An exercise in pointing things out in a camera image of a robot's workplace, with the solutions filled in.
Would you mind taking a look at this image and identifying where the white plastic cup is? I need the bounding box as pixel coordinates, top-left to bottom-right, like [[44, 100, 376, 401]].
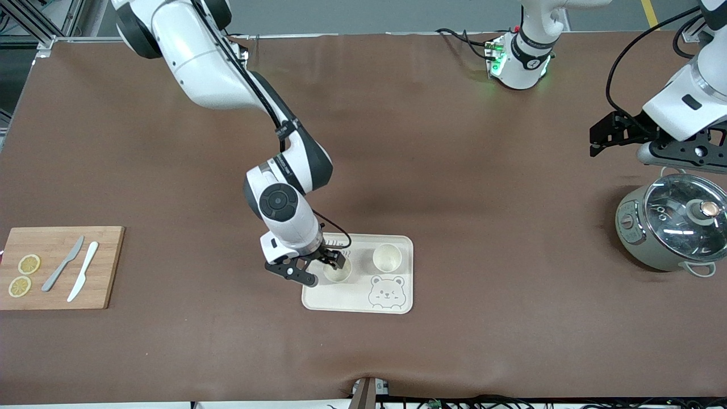
[[372, 243, 403, 273], [323, 256, 353, 283]]

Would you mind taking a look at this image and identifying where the cream tray with bear print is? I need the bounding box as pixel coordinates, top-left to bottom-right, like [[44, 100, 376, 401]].
[[301, 232, 414, 315]]

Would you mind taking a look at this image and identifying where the grey-green cooking pot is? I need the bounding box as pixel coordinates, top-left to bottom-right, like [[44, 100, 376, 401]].
[[615, 165, 727, 278]]

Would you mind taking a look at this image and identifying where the glass pot lid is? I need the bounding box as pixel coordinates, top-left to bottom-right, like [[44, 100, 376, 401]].
[[644, 173, 727, 263]]

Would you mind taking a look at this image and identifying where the brown table cover mat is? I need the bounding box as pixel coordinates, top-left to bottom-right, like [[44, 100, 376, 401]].
[[0, 31, 727, 405]]

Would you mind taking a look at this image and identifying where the wooden cutting board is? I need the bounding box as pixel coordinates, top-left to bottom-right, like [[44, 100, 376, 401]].
[[0, 226, 126, 311]]

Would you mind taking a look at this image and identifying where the white plastic knife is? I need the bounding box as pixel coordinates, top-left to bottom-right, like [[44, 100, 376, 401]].
[[67, 241, 99, 303]]

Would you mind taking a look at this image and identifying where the grey plastic knife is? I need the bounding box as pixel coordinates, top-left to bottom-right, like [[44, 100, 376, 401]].
[[41, 235, 85, 293]]

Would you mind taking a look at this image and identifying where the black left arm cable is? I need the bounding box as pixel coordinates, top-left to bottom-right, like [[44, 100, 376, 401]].
[[605, 5, 705, 132]]

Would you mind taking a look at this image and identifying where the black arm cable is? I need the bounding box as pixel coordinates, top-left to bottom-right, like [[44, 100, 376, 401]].
[[190, 0, 353, 249], [605, 5, 705, 132]]

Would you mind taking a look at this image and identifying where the metal table edge bracket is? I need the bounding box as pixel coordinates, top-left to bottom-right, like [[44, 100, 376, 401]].
[[351, 377, 390, 409]]

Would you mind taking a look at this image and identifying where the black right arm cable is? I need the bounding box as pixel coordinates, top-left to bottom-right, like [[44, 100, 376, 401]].
[[190, 0, 353, 249]]

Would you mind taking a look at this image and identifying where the black base cable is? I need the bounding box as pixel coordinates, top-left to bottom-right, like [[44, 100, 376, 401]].
[[436, 27, 498, 60]]

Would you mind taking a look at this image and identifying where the aluminium frame profile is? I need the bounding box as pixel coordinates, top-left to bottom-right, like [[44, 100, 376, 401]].
[[0, 0, 123, 57]]

